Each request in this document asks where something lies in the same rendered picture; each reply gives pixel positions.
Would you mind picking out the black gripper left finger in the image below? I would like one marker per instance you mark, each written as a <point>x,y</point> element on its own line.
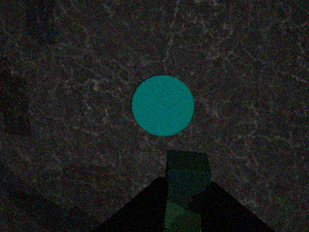
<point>144,213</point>

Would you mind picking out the teal flat circle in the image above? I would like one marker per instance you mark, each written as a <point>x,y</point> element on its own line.
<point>162,105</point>

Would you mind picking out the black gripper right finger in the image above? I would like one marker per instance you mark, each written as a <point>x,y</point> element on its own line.
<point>221,212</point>

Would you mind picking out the dark green post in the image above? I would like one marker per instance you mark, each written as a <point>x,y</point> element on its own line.
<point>188,174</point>

